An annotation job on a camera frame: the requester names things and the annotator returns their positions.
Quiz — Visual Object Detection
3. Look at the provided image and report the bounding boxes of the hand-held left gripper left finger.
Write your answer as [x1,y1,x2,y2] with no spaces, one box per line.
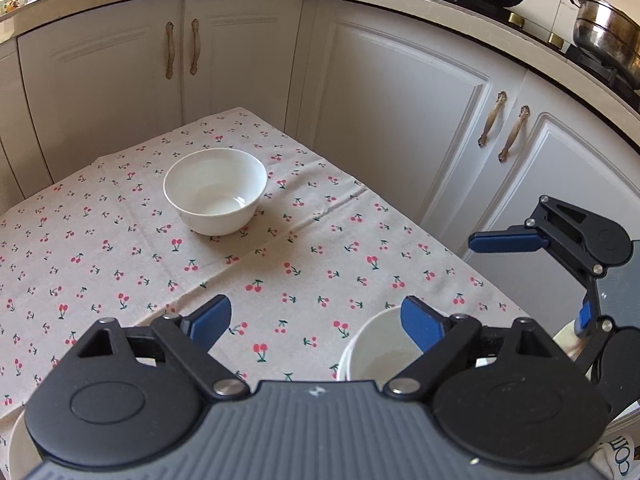
[74,294,252,402]

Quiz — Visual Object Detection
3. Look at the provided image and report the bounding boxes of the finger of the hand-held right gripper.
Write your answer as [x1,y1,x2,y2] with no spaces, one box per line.
[574,279,622,378]
[469,195,607,278]

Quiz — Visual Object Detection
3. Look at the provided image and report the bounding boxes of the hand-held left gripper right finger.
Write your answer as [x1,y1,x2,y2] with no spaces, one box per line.
[382,295,572,404]

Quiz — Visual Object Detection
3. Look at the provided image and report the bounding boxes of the cream fabric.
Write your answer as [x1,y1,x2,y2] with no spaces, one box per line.
[554,322,587,361]

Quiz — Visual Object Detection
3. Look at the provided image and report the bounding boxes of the cherry print tablecloth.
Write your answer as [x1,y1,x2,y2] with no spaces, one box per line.
[0,106,568,423]

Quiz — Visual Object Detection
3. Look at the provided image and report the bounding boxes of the white cabinet door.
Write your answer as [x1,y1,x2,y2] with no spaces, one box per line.
[17,0,185,188]
[300,12,527,261]
[182,0,307,136]
[462,67,640,321]
[0,37,53,206]

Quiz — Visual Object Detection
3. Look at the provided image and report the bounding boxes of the white printed cloth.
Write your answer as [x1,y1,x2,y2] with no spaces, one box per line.
[595,427,640,480]

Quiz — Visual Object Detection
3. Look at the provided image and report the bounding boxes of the steel cooking pot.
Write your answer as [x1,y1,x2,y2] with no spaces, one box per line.
[566,0,640,75]

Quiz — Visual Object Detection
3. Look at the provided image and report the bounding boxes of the brass cabinet handle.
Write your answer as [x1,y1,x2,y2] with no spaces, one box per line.
[165,21,176,80]
[497,105,531,163]
[189,18,201,75]
[477,91,507,149]

